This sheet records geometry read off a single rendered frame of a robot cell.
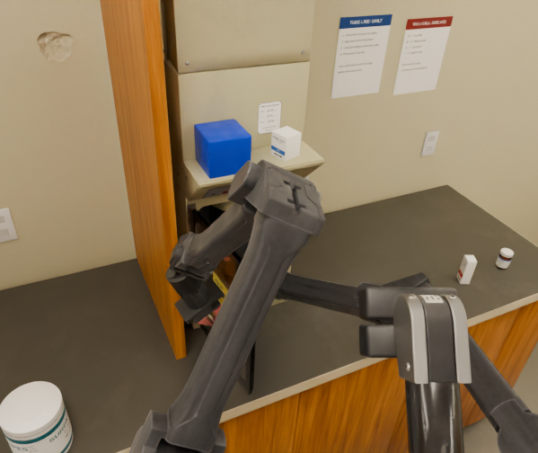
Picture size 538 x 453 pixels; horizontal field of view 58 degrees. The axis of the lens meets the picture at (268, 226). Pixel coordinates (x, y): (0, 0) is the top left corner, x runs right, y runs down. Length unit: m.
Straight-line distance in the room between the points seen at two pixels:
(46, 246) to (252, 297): 1.24
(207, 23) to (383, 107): 1.06
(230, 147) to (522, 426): 0.73
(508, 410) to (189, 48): 0.86
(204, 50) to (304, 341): 0.86
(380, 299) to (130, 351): 1.08
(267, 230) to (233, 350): 0.15
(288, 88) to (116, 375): 0.88
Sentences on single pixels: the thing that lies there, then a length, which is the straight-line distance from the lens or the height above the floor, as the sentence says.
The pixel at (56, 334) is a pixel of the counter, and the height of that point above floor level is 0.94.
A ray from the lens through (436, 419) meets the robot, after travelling 0.47.
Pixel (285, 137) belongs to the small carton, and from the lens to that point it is 1.15.
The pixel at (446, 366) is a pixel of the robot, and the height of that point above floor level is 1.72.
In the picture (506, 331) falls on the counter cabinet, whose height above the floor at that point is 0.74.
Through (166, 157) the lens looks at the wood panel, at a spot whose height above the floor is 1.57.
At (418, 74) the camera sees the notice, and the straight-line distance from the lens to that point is 2.04.
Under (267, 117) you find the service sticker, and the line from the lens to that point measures 1.20.
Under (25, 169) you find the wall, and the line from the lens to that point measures 1.60.
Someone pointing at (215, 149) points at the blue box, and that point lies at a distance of 1.06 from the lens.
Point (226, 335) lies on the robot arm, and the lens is 0.60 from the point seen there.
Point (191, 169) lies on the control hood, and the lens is 1.13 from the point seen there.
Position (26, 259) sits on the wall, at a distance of 1.77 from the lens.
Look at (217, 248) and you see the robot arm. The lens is 0.83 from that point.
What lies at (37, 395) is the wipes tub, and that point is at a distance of 1.27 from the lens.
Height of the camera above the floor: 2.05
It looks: 35 degrees down
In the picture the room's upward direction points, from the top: 3 degrees clockwise
